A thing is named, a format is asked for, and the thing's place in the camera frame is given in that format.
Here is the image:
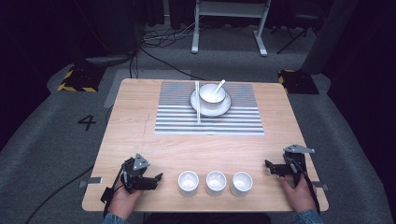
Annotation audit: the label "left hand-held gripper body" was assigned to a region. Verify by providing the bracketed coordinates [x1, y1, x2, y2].
[121, 153, 159, 191]

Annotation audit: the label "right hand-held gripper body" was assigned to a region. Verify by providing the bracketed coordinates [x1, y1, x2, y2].
[279, 144, 316, 188]

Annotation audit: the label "person's left hand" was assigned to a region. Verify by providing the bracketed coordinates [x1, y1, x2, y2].
[107, 186, 145, 220]

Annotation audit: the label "person's right hand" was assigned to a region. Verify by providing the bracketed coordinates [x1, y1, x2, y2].
[279, 176, 318, 214]

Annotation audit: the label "white cup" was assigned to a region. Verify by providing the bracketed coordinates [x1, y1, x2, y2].
[230, 171, 254, 198]
[205, 170, 228, 197]
[177, 170, 200, 198]

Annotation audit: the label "grey striped placemat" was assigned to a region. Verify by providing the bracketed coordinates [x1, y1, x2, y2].
[154, 80, 266, 136]

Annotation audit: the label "white plate with dark rim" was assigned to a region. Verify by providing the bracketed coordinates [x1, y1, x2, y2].
[190, 88, 233, 119]

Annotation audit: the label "black yellow striped floor base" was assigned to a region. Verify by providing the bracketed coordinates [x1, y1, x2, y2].
[277, 69, 320, 95]
[57, 64, 106, 93]

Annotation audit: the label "white chopstick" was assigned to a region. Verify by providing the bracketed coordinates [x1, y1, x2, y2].
[194, 80, 200, 125]
[196, 80, 202, 125]

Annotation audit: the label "white bowl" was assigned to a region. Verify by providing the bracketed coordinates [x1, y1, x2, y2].
[198, 83, 227, 110]

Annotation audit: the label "white ceramic spoon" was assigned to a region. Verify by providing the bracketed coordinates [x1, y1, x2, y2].
[211, 79, 227, 96]

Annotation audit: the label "black tripod legs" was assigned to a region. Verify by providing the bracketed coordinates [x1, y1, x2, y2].
[270, 22, 318, 56]

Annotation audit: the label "grey column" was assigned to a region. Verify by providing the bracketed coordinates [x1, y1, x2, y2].
[300, 0, 360, 76]

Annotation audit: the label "right hand-held gripper cable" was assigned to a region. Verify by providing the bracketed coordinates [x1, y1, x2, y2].
[290, 160, 322, 216]

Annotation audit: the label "hand-held gripper cable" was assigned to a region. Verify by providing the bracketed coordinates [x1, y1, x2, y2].
[100, 166, 126, 217]
[290, 160, 322, 216]

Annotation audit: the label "left hand-held gripper cable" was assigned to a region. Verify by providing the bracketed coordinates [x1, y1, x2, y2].
[100, 166, 126, 217]

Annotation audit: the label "long black floor cable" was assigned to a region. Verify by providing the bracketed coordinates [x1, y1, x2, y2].
[139, 46, 208, 82]

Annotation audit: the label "bundle of floor cables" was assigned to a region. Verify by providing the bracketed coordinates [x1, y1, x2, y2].
[141, 20, 200, 49]

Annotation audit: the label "white metal stand frame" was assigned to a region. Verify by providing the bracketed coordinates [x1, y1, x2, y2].
[191, 0, 273, 58]

